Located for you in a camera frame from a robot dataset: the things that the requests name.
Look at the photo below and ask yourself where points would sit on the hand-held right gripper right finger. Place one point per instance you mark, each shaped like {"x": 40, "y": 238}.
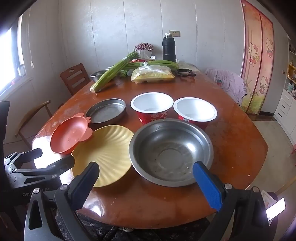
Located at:
{"x": 208, "y": 185}

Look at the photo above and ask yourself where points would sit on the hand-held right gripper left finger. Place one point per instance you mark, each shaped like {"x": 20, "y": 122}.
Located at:
{"x": 85, "y": 183}

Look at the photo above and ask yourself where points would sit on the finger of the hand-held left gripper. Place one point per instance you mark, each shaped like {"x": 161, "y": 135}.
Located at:
{"x": 57, "y": 165}
{"x": 27, "y": 155}

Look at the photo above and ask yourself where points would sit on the yellow scalloped plate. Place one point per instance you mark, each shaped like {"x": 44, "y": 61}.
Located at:
{"x": 108, "y": 150}

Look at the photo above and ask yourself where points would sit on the large steel bowl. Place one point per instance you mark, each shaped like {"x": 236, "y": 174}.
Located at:
{"x": 171, "y": 148}

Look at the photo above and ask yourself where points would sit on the shallow round metal pan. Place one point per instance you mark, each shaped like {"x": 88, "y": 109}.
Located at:
{"x": 104, "y": 113}

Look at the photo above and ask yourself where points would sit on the red paper bowl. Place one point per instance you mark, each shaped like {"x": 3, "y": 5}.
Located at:
{"x": 194, "y": 109}
{"x": 150, "y": 102}

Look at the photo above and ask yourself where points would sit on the light wooden armchair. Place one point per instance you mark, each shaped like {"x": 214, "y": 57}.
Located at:
{"x": 34, "y": 111}

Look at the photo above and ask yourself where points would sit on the white printed paper box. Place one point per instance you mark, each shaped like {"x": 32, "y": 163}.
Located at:
{"x": 275, "y": 208}

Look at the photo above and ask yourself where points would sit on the brown wooden slat chair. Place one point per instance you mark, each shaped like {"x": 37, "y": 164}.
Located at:
{"x": 74, "y": 80}

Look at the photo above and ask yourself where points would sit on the window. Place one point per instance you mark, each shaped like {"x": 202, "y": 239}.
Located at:
{"x": 9, "y": 60}

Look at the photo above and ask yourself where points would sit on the small steel basin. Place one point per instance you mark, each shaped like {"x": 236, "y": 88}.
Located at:
{"x": 97, "y": 75}

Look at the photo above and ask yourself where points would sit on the pink cloth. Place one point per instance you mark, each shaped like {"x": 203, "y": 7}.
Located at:
{"x": 226, "y": 83}

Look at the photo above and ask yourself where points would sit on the celery bunch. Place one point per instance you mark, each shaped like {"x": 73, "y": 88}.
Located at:
{"x": 108, "y": 75}

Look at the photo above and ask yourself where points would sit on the fruit in foam net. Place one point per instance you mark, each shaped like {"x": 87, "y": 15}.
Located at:
{"x": 123, "y": 73}

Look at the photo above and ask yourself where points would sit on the white storage cabinet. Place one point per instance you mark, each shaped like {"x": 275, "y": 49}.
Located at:
{"x": 285, "y": 102}

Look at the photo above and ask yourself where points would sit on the black vegetable peeler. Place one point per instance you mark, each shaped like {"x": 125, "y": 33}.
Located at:
{"x": 185, "y": 72}

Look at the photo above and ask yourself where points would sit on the plastic bag of yellow food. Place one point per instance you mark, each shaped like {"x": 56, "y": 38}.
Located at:
{"x": 152, "y": 75}

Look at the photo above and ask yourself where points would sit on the pink cartoon sliding door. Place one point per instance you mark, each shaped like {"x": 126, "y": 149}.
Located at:
{"x": 256, "y": 69}

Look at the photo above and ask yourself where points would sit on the green stalk vegetable bunch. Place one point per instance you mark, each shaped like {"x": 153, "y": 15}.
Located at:
{"x": 161, "y": 63}

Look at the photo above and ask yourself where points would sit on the black thermos bottle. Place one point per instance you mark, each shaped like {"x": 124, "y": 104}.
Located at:
{"x": 168, "y": 48}

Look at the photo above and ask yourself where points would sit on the dark red flower bouquet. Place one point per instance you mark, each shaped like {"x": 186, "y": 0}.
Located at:
{"x": 143, "y": 46}

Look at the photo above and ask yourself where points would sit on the wall power outlet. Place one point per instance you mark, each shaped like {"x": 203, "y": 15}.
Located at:
{"x": 174, "y": 33}

